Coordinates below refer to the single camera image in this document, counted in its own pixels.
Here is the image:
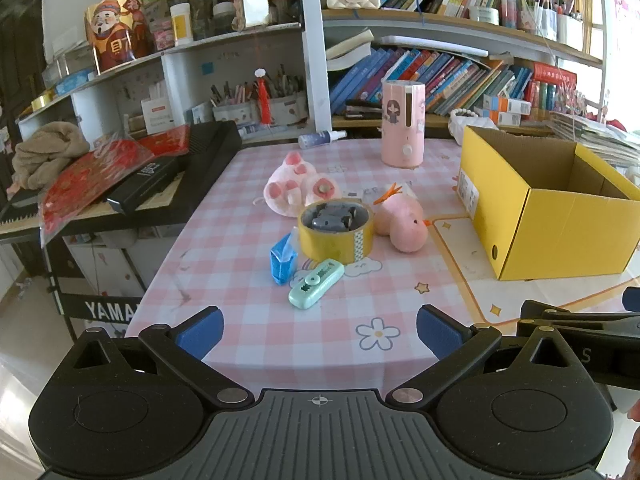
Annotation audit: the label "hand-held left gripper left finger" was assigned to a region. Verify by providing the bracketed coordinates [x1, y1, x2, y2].
[71, 306, 254, 408]

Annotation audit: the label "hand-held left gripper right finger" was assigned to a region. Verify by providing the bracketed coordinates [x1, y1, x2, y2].
[386, 304, 577, 407]

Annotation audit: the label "yellow cardboard box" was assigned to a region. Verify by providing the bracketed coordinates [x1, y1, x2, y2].
[457, 125, 640, 282]

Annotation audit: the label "blue packet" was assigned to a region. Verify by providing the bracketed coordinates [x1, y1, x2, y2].
[270, 234, 300, 287]

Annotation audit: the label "pink plush radish toy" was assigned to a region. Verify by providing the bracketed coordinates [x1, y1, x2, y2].
[374, 182, 430, 253]

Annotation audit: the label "mint green correction tape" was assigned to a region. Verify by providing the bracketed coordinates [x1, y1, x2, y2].
[288, 258, 346, 309]

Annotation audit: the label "yellow tape roll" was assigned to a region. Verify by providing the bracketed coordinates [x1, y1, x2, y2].
[298, 200, 375, 265]

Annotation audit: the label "grey toy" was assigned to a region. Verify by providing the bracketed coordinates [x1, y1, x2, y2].
[311, 204, 363, 233]

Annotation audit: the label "person's right hand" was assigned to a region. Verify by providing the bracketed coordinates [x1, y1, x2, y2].
[627, 400, 640, 480]

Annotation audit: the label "pink checked tablecloth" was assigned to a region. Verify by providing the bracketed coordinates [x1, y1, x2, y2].
[125, 137, 640, 391]

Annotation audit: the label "cream desk mat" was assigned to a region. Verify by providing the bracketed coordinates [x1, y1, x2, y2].
[432, 217, 640, 323]

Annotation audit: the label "black keyboard stand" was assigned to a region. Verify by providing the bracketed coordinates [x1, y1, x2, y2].
[42, 232, 146, 341]

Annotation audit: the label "white cabinet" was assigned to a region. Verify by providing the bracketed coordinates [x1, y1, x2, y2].
[62, 232, 146, 296]

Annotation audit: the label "long black box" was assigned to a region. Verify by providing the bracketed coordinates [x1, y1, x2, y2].
[106, 156, 181, 216]

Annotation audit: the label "stack of papers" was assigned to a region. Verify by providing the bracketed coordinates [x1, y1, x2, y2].
[547, 110, 640, 168]

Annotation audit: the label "pink plush paw toy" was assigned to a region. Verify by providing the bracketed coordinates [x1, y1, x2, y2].
[264, 152, 343, 218]

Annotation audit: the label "black electronic keyboard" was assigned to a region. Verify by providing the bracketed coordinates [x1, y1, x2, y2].
[0, 120, 243, 241]

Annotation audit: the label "red patterned plastic packet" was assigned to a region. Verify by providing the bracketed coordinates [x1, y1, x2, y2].
[39, 139, 156, 233]

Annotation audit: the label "pink cylindrical humidifier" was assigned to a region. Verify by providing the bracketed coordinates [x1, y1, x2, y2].
[381, 80, 427, 169]

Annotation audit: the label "white plastic bag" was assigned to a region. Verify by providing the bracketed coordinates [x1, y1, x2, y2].
[448, 108, 493, 146]

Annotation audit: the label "white card box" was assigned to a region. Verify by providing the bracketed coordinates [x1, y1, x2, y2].
[141, 95, 173, 133]

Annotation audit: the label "small spray bottle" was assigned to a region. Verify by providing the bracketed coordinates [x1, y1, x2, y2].
[298, 130, 347, 148]

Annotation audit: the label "small medicine boxes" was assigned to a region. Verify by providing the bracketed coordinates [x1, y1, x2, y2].
[482, 94, 532, 126]

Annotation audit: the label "red book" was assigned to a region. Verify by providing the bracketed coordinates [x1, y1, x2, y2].
[532, 62, 578, 86]

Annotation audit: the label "beige towel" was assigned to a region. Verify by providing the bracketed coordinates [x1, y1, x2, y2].
[11, 121, 91, 191]

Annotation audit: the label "row of leaning books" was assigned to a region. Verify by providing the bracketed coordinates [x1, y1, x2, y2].
[327, 47, 533, 116]

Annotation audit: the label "white shelf unit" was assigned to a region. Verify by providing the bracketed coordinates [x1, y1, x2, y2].
[17, 0, 333, 133]

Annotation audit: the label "blue tissue pack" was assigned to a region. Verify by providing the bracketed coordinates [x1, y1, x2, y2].
[55, 70, 96, 96]

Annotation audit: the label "cups of pens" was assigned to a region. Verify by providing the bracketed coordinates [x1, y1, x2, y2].
[520, 0, 586, 46]

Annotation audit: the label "stacked beige books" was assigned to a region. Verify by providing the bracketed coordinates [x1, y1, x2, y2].
[325, 27, 376, 71]

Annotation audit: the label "wooden bookshelf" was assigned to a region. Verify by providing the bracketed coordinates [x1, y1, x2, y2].
[320, 0, 608, 131]

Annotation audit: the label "white bottle yellow label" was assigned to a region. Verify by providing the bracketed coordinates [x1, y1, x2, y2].
[170, 3, 194, 45]

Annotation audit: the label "fortune god paper figure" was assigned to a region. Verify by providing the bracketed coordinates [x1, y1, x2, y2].
[84, 0, 153, 75]

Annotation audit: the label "dark jar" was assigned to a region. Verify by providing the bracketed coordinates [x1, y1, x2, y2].
[212, 2, 236, 36]

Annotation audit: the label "white jar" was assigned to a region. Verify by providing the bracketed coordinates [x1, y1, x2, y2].
[469, 6, 500, 26]

